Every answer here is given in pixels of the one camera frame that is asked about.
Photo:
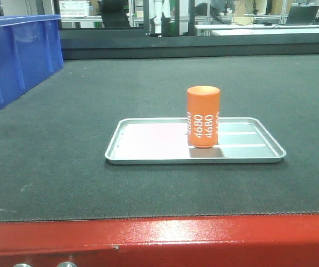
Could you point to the orange cylindrical capacitor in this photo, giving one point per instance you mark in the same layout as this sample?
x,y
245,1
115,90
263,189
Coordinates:
x,y
203,111

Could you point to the red conveyor frame edge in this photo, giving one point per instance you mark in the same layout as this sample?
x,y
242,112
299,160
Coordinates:
x,y
249,240

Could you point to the silver metal tray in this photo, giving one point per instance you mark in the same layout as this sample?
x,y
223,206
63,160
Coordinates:
x,y
164,141

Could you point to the blue bin on conveyor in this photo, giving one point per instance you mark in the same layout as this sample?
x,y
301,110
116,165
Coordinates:
x,y
30,52

